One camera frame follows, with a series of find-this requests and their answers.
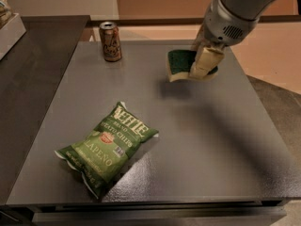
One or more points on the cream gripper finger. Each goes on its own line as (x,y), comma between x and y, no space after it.
(206,59)
(199,41)

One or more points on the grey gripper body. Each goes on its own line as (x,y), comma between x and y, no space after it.
(223,27)

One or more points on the green and yellow sponge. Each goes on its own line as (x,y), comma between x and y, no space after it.
(179,63)

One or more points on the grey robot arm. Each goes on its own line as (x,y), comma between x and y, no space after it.
(247,9)

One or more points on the orange soda can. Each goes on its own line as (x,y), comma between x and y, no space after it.
(109,34)

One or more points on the green Kettle chips bag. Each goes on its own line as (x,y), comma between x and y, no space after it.
(110,145)

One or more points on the table front drawer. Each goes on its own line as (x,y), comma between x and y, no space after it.
(193,214)

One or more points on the dark side counter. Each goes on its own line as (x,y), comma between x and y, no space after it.
(30,74)

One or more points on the white box on counter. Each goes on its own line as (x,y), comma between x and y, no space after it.
(10,33)

